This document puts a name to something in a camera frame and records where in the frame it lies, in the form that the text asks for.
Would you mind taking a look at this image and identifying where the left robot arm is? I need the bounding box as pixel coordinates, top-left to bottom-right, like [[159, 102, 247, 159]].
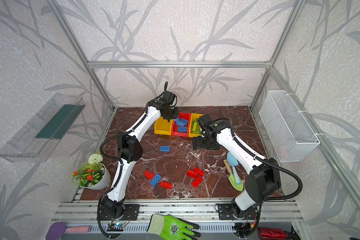
[[98, 90, 179, 219]]

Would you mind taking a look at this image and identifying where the red lego cluster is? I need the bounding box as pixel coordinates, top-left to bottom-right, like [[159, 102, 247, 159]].
[[186, 170, 199, 179], [192, 177, 203, 188], [194, 167, 205, 177]]

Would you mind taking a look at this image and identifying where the red metallic tool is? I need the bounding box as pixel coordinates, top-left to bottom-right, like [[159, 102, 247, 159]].
[[257, 227, 301, 240]]

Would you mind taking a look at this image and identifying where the white wire mesh basket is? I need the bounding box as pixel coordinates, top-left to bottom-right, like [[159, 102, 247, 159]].
[[260, 90, 320, 162]]

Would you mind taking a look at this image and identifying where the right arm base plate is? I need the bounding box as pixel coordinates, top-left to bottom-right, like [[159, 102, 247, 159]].
[[215, 204, 259, 221]]

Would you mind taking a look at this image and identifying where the right yellow bin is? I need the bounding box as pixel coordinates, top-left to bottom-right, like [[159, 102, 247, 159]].
[[188, 113, 203, 138]]

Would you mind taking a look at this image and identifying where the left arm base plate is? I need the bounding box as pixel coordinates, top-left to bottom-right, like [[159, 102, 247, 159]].
[[97, 204, 140, 221]]

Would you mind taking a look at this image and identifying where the blue lego top brick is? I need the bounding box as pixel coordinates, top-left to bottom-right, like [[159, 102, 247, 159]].
[[180, 118, 189, 126]]

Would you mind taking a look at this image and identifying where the red middle bin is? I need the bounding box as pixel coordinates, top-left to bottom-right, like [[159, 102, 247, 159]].
[[171, 113, 191, 138]]

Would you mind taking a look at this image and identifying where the green toy trowel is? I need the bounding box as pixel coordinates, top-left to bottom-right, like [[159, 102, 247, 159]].
[[224, 160, 244, 192]]

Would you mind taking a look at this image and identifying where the left yellow bin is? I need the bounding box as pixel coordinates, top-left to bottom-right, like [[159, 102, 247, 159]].
[[154, 117, 174, 136]]

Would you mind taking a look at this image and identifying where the red lego brick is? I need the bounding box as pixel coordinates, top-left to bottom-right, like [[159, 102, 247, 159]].
[[144, 171, 155, 180], [160, 181, 173, 190]]

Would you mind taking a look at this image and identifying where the clear acrylic wall shelf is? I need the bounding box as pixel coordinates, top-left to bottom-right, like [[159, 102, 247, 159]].
[[0, 94, 85, 163]]

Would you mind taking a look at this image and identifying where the light blue toy shovel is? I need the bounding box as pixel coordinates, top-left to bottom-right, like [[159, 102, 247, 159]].
[[227, 152, 242, 185]]

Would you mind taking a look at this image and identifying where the red lego cluster top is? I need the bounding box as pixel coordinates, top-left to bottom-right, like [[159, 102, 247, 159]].
[[194, 167, 205, 177]]

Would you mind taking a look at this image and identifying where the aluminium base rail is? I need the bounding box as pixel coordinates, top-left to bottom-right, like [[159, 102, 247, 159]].
[[52, 198, 303, 223]]

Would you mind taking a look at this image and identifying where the blue lego upturned brick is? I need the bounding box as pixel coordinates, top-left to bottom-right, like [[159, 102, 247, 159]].
[[159, 146, 171, 153]]

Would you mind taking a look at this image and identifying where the red lego bottom brick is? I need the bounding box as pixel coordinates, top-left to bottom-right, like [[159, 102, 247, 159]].
[[160, 181, 173, 190]]

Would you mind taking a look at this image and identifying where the yellow bin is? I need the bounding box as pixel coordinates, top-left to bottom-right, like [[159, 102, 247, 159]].
[[154, 117, 174, 136], [188, 113, 203, 138]]

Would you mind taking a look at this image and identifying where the white pot with plant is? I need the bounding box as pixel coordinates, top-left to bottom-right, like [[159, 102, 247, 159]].
[[70, 153, 111, 190]]

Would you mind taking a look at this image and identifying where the red lego cluster bottom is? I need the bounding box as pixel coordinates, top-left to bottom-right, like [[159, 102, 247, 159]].
[[192, 177, 203, 188]]

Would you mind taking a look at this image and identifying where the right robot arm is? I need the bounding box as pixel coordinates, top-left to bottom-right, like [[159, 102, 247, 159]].
[[198, 115, 303, 219]]

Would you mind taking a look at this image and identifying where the green work glove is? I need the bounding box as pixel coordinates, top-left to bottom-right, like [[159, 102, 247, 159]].
[[147, 214, 201, 240]]

